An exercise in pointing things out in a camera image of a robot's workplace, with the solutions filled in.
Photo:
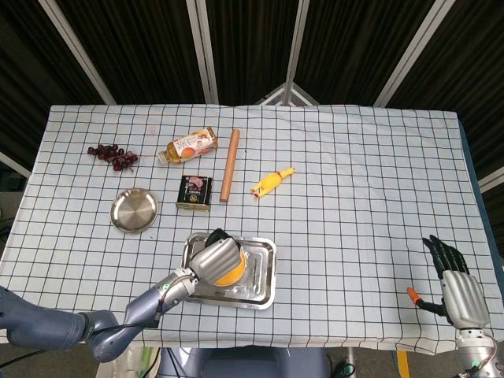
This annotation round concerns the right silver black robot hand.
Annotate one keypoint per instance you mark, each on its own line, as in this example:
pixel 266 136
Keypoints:
pixel 462 295

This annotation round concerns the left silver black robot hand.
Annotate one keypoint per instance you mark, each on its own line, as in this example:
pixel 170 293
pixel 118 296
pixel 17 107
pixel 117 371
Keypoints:
pixel 216 262

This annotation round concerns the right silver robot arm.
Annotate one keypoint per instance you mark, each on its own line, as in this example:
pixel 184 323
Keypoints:
pixel 478 354

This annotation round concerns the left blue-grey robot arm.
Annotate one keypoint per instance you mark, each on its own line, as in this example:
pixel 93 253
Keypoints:
pixel 39 323

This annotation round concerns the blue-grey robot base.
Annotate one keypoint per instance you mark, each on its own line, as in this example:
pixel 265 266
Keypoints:
pixel 244 364

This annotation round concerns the orange bowl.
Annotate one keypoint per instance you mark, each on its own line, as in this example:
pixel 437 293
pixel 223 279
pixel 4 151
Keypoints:
pixel 232 275

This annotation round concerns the rectangular steel tray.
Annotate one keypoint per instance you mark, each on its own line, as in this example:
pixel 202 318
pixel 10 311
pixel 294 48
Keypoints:
pixel 260 283

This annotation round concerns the white blue checkered tablecloth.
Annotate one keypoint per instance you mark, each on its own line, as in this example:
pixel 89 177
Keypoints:
pixel 354 197

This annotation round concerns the black luncheon meat tin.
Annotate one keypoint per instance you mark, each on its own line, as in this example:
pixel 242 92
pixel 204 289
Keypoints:
pixel 193 195

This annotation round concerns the wooden rolling pin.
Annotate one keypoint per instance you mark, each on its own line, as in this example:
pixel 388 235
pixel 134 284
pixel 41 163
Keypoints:
pixel 229 167

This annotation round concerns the yellow rubber chicken toy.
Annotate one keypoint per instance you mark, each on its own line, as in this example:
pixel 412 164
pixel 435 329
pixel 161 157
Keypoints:
pixel 271 182

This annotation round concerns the round steel plate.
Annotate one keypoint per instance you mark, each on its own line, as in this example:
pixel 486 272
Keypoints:
pixel 134 210

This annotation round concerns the peach tea plastic bottle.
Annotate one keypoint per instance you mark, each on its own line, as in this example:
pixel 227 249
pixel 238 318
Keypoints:
pixel 189 146

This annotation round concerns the clear plastic bag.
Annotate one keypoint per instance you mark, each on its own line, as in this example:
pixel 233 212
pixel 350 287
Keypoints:
pixel 138 364

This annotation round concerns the dark blue under cloth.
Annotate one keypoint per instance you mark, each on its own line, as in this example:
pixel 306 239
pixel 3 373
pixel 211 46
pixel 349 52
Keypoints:
pixel 475 157

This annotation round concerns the dark red grape bunch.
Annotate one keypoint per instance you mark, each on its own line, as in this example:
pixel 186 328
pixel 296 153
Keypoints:
pixel 118 157

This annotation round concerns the dark folding screen white frames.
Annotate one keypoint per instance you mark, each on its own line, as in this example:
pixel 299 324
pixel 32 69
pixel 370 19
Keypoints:
pixel 138 39

